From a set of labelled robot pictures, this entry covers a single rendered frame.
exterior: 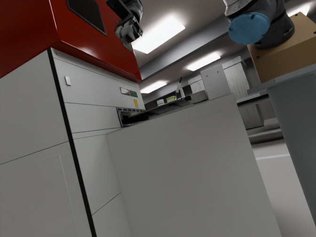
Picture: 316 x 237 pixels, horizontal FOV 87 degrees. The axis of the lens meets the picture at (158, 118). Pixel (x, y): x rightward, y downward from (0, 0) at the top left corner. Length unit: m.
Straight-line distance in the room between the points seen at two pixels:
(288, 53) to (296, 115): 0.23
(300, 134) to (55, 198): 1.01
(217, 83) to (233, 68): 4.80
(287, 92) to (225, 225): 0.57
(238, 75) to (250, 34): 4.86
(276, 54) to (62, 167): 0.96
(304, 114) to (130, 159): 0.73
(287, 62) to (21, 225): 1.33
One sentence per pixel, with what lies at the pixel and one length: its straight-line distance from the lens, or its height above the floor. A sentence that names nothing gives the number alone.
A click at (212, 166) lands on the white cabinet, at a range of 0.73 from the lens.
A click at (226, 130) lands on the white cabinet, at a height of 0.68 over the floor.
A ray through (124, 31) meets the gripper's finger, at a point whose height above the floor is 1.13.
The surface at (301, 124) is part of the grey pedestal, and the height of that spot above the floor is 0.63.
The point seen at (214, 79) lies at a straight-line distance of 0.78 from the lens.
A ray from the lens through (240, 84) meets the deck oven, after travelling 5.48.
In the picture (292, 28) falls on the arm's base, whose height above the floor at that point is 0.99.
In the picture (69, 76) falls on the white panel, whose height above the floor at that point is 1.10.
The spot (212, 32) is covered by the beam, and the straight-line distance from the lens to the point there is 4.86.
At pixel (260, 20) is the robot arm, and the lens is 0.65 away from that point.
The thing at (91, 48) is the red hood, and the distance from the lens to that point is 1.01.
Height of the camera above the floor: 0.75
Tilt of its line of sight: 5 degrees up
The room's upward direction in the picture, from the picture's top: 16 degrees counter-clockwise
